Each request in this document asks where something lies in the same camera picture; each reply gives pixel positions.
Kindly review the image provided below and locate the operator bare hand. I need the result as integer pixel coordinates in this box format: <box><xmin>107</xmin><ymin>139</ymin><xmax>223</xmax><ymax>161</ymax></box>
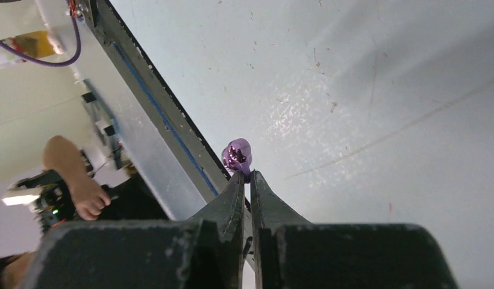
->
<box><xmin>68</xmin><ymin>175</ymin><xmax>111</xmax><ymax>220</ymax></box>

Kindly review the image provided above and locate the yellow capped bottle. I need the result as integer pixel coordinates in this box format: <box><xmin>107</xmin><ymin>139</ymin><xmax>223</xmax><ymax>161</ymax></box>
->
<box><xmin>0</xmin><ymin>30</ymin><xmax>56</xmax><ymax>69</ymax></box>

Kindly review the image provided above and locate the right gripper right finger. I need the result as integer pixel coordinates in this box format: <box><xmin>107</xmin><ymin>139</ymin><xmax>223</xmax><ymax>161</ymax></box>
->
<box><xmin>250</xmin><ymin>171</ymin><xmax>457</xmax><ymax>288</ymax></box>

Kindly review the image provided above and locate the aluminium frame rail front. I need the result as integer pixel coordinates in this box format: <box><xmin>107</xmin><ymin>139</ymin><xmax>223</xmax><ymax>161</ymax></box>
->
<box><xmin>74</xmin><ymin>1</ymin><xmax>229</xmax><ymax>220</ymax></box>

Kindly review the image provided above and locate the operator bare forearm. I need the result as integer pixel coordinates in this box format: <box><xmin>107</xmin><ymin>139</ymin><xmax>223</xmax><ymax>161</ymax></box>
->
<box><xmin>42</xmin><ymin>135</ymin><xmax>92</xmax><ymax>188</ymax></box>

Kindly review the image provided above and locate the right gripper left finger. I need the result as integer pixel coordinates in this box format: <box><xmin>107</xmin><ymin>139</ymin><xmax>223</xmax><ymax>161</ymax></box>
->
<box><xmin>20</xmin><ymin>172</ymin><xmax>245</xmax><ymax>288</ymax></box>

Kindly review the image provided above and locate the purple earbud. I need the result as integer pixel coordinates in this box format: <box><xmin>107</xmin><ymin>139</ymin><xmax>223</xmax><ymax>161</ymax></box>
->
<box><xmin>222</xmin><ymin>138</ymin><xmax>252</xmax><ymax>184</ymax></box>

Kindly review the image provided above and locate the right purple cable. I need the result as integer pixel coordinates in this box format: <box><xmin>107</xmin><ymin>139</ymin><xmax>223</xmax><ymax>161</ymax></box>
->
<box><xmin>0</xmin><ymin>0</ymin><xmax>82</xmax><ymax>68</ymax></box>

